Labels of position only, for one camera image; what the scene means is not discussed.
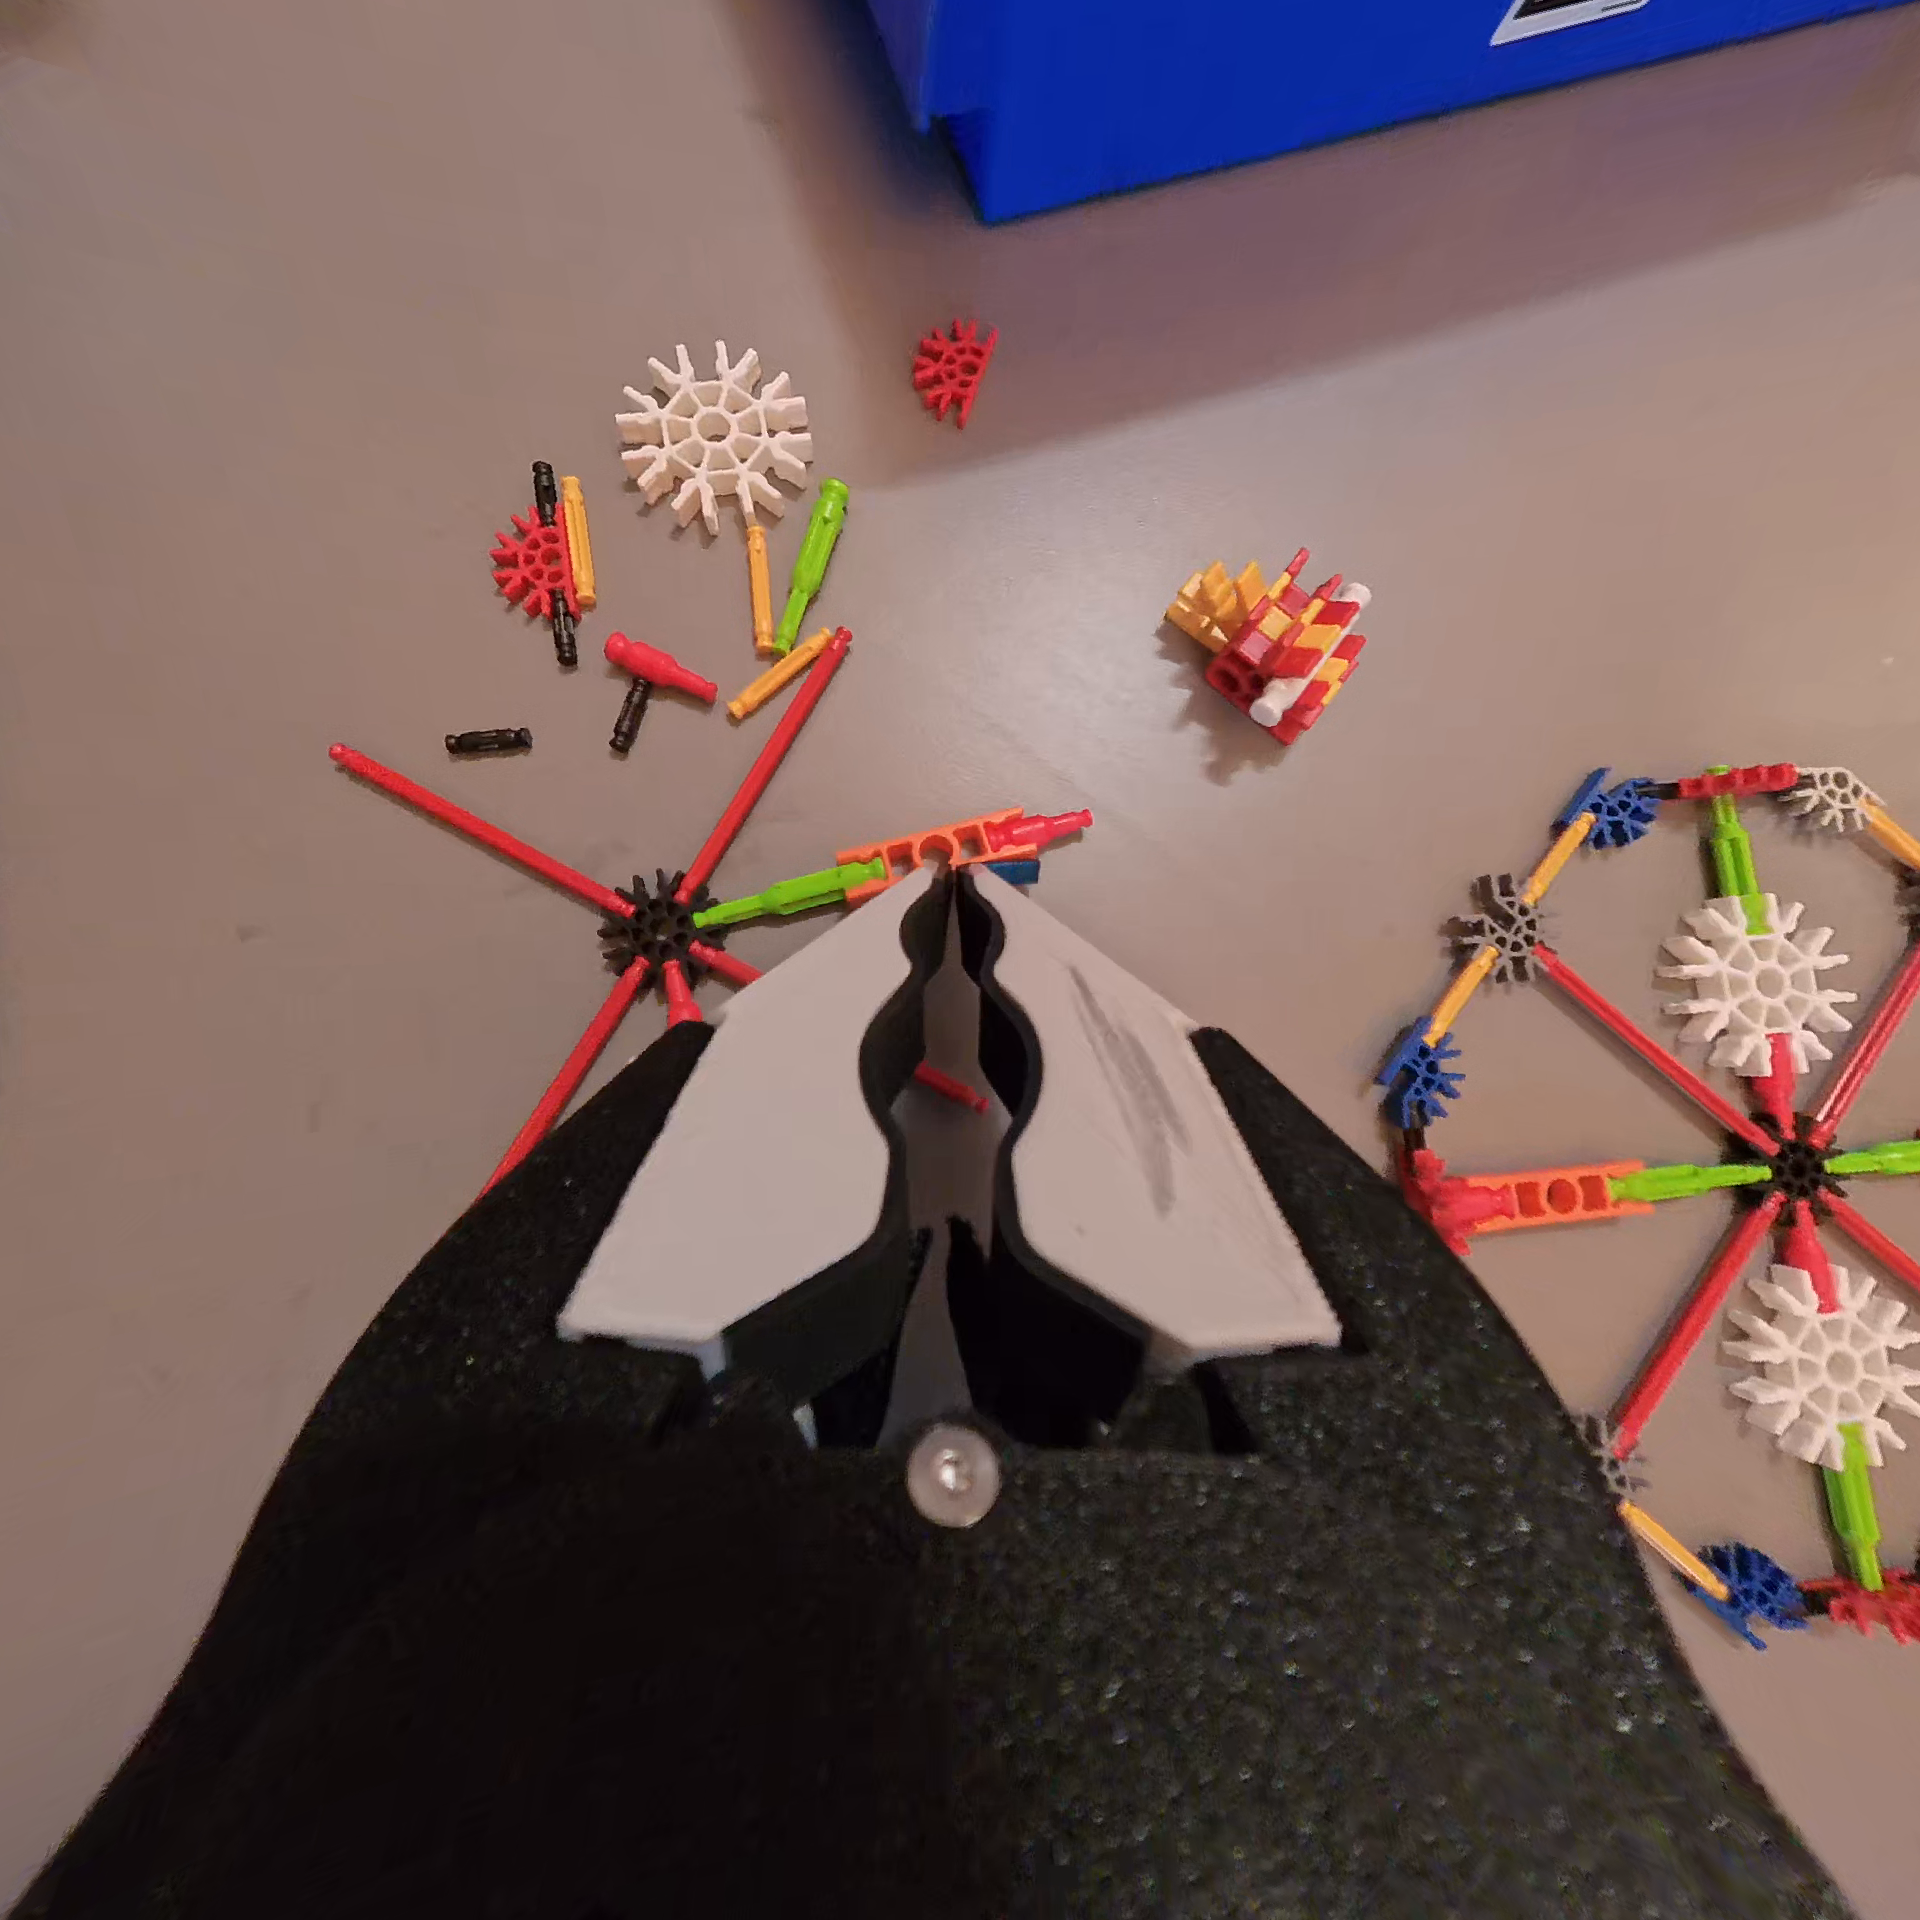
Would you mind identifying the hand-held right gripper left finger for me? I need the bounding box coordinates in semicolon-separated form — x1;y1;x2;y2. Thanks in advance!
559;863;960;1449

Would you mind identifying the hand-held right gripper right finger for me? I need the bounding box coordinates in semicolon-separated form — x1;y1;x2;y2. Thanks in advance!
960;863;1344;1449

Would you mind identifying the red spoked toy assembly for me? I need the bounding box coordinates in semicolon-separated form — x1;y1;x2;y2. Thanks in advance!
328;623;1097;1200

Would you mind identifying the short red toy rod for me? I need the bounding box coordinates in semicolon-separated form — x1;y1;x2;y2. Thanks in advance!
598;633;716;701

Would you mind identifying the blue plastic bin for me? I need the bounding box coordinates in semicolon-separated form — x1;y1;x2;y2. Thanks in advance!
863;0;1897;228

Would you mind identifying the red yellow connector stack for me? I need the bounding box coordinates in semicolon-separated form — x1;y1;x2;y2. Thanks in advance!
1162;551;1371;751

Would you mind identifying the green toy rod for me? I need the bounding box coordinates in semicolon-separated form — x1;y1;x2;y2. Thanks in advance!
770;474;852;614

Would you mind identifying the colourful toy wheel model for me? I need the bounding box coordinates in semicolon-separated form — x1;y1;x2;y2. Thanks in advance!
1379;765;1920;1650

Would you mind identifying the red round toy connector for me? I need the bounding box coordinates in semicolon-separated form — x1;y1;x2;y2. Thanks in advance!
491;502;579;623

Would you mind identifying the long black toy rod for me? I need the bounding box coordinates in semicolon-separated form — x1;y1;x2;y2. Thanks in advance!
535;458;579;666

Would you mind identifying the large white snowflake connector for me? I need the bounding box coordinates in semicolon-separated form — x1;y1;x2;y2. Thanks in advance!
616;340;814;533

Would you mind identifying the red half-round toy connector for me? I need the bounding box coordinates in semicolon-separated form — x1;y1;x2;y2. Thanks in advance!
915;318;999;433

